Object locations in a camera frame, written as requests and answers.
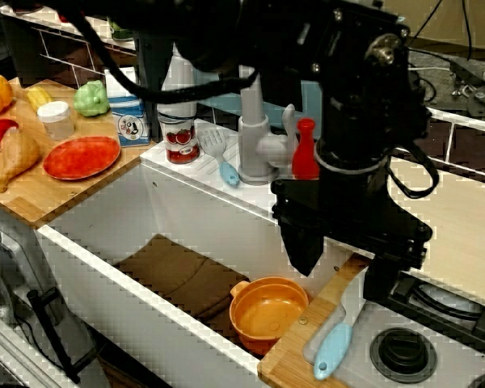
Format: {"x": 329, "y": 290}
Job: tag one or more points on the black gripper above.
{"x": 347, "y": 202}

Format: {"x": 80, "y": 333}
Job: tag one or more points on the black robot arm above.
{"x": 347, "y": 72}

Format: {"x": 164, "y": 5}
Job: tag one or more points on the narrow bamboo counter board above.
{"x": 291, "y": 351}

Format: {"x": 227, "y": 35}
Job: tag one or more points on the large bamboo counter board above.
{"x": 32, "y": 198}

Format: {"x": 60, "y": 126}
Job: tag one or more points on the orange plastic pot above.
{"x": 266, "y": 315}

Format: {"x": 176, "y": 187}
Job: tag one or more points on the black stove grate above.
{"x": 440, "y": 311}

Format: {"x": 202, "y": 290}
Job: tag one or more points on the round black stove burner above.
{"x": 402, "y": 355}

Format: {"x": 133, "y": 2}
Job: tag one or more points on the red ketchup bottle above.
{"x": 305, "y": 155}

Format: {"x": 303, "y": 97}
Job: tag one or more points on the grey toy faucet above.
{"x": 252, "y": 141}

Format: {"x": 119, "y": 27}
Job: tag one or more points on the brown folded cloth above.
{"x": 186, "y": 271}

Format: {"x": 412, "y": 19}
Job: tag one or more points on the teal plastic bin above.
{"x": 307, "y": 103}

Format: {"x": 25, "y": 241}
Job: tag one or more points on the white toy sink cabinet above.
{"x": 165, "y": 210}

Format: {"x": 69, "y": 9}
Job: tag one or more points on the tomato can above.
{"x": 182, "y": 139}

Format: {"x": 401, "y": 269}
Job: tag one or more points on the blue white milk carton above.
{"x": 127, "y": 117}

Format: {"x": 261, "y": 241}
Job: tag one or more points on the red plate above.
{"x": 83, "y": 157}

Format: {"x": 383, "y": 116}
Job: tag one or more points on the green toy pepper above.
{"x": 91, "y": 99}

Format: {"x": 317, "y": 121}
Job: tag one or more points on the toy chicken drumstick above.
{"x": 18, "y": 155}

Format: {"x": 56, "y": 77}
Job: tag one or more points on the yellow toy corn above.
{"x": 38, "y": 97}

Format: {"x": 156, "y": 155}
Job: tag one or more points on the dark grey post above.
{"x": 151, "y": 81}

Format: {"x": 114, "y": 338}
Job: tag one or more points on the metal clamp frame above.
{"x": 8, "y": 283}

